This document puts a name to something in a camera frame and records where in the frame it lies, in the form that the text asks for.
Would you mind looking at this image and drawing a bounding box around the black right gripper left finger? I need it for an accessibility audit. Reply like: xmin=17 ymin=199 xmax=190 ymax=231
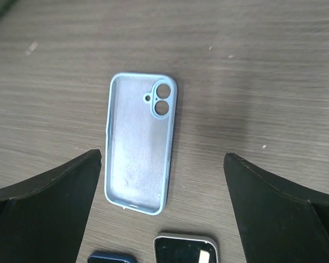
xmin=0 ymin=149 xmax=101 ymax=262

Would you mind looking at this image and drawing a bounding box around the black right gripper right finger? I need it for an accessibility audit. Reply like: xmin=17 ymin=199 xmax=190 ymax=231
xmin=223 ymin=153 xmax=329 ymax=262

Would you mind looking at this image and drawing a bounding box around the dark blue phone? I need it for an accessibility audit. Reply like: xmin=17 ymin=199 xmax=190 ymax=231
xmin=87 ymin=251 xmax=137 ymax=263

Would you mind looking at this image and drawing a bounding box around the white-edged phone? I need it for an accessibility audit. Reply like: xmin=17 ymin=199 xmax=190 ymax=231
xmin=154 ymin=233 xmax=219 ymax=263

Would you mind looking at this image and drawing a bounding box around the light blue phone case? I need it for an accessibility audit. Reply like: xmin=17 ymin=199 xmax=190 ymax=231
xmin=104 ymin=72 xmax=178 ymax=215

